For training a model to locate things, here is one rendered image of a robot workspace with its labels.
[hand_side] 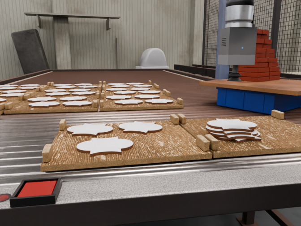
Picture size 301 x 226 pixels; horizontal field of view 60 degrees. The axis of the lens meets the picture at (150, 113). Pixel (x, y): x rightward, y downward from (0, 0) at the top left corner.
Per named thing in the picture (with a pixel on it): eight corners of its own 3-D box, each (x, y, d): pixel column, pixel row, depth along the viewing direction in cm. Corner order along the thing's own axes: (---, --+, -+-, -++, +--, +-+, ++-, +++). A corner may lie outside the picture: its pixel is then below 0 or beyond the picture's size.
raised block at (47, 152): (49, 162, 60) (48, 151, 59) (41, 163, 59) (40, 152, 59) (53, 153, 65) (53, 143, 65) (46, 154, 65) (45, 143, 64)
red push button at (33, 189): (51, 202, 47) (51, 195, 47) (16, 205, 46) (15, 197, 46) (57, 186, 53) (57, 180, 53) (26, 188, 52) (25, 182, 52)
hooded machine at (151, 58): (160, 102, 665) (161, 48, 636) (168, 106, 611) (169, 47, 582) (134, 104, 646) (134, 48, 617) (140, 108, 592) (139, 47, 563)
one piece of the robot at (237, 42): (242, 18, 81) (239, 71, 84) (216, 17, 79) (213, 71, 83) (262, 13, 71) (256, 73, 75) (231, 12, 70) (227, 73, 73)
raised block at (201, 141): (210, 151, 67) (210, 141, 66) (203, 151, 66) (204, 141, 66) (201, 143, 73) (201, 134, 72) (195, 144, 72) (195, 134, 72)
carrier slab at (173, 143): (212, 158, 66) (212, 153, 66) (40, 172, 58) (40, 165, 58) (174, 123, 100) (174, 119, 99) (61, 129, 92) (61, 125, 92)
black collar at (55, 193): (55, 204, 47) (54, 195, 46) (10, 208, 46) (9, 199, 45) (62, 184, 54) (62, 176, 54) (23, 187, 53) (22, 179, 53)
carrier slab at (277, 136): (350, 148, 74) (351, 142, 73) (213, 158, 66) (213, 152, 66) (272, 119, 107) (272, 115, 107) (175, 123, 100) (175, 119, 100)
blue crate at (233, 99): (303, 106, 132) (305, 87, 130) (273, 115, 113) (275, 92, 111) (247, 99, 156) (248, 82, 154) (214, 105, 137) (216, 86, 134)
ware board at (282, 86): (339, 86, 133) (340, 83, 132) (297, 95, 102) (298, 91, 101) (249, 79, 170) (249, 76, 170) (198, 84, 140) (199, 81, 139)
